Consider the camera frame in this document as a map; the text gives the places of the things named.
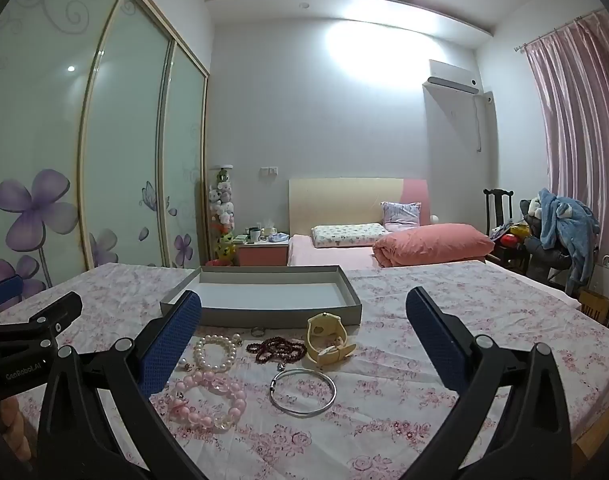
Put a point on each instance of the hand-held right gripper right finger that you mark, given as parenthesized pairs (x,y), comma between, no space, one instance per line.
(439,340)

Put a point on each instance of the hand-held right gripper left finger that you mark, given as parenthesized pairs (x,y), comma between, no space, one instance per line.
(169,340)

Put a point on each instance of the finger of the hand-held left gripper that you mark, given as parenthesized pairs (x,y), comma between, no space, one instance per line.
(29,322)
(4,291)

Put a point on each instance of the grey shallow box tray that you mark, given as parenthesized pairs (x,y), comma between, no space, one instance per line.
(264,290)

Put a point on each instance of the yellow wrist watch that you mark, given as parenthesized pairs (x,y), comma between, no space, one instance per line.
(317,332)

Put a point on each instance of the silver bangle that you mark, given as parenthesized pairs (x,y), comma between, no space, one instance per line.
(304,370)

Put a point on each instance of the person's left hand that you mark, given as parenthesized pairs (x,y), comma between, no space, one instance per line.
(15,430)

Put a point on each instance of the red waste bin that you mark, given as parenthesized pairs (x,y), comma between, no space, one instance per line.
(215,262)

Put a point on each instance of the folded pink duvet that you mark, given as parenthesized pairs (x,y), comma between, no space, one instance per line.
(434,245)

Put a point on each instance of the pink floral bed sheet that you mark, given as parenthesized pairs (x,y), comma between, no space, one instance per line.
(374,435)

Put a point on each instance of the red yellow toy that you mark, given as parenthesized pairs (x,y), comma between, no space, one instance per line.
(509,241)

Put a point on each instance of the pink white nightstand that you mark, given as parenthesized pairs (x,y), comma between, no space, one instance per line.
(262,255)

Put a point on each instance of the purple patterned pillow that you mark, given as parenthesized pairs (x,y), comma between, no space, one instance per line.
(399,215)

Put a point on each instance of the pink sheeted mattress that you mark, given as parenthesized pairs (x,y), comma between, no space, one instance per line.
(334,256)

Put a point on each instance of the white patterned pillow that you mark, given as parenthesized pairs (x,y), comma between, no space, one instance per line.
(344,235)

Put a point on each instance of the dark wooden chair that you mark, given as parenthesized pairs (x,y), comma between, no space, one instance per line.
(494,205)

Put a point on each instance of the blue cloth pouch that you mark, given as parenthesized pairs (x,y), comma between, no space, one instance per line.
(278,236)

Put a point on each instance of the blue fleece garment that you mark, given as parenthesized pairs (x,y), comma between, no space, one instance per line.
(559,230)

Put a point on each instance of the beige pink headboard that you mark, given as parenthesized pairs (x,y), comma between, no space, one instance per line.
(344,200)

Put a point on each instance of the floral glass sliding wardrobe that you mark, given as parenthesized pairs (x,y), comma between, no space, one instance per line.
(124,135)

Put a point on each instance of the white air conditioner pipe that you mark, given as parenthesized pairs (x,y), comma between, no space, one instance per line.
(479,120)

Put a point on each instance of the pink curtain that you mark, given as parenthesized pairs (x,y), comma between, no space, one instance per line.
(579,135)

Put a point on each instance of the white air conditioner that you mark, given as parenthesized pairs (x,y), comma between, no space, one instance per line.
(449,76)

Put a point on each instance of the metal curtain rod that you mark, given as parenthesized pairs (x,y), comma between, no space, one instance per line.
(559,30)

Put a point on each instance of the white wall switch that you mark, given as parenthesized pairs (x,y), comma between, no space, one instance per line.
(268,171)

